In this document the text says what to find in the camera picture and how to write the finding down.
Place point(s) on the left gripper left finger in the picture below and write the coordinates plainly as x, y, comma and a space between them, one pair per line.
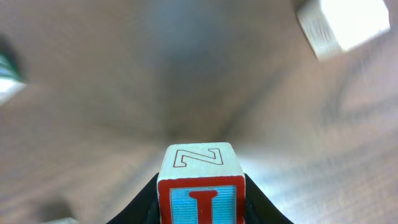
143, 209

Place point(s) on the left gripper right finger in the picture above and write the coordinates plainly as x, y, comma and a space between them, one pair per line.
259, 209

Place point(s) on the red letter I block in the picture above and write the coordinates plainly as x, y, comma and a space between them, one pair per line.
201, 183

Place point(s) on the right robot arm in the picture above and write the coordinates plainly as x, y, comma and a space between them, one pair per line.
13, 79

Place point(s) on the yellow block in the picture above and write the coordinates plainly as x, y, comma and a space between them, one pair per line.
67, 220

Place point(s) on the wooden block right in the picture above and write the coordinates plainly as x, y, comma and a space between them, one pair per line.
333, 27

